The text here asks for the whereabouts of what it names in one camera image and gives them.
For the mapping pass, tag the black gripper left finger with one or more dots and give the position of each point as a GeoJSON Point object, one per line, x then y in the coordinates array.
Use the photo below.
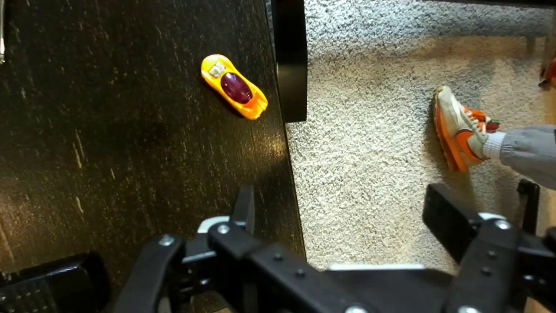
{"type": "Point", "coordinates": [76, 284]}

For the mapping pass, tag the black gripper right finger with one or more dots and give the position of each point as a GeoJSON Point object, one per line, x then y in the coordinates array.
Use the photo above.
{"type": "Point", "coordinates": [456, 223]}

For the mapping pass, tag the yellow toy car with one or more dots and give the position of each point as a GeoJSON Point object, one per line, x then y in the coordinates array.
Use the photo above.
{"type": "Point", "coordinates": [244, 96]}

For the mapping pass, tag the grey trouser leg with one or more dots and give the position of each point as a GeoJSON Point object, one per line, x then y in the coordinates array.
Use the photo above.
{"type": "Point", "coordinates": [527, 150]}

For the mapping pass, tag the orange sneaker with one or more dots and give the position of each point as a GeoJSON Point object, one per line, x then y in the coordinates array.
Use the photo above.
{"type": "Point", "coordinates": [463, 131]}

